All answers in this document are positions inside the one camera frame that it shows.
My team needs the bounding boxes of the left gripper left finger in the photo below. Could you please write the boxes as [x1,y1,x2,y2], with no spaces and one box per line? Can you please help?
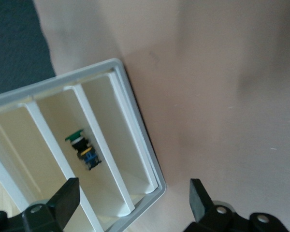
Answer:
[0,177,81,232]

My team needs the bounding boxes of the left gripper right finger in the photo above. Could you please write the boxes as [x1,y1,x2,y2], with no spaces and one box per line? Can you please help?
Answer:
[183,178,290,232]

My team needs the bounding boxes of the green push button switch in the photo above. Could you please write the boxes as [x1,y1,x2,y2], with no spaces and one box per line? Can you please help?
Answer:
[64,130,102,172]

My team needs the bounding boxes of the cream plastic drawer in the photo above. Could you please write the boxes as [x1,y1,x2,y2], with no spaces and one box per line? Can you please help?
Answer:
[81,72,159,196]
[35,85,137,228]
[0,102,104,232]

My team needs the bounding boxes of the white drawer cabinet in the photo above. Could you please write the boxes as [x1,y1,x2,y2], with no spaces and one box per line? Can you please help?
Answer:
[0,58,167,232]

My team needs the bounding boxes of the brown paper table cover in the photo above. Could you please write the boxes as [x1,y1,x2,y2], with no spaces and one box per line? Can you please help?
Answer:
[35,0,290,232]

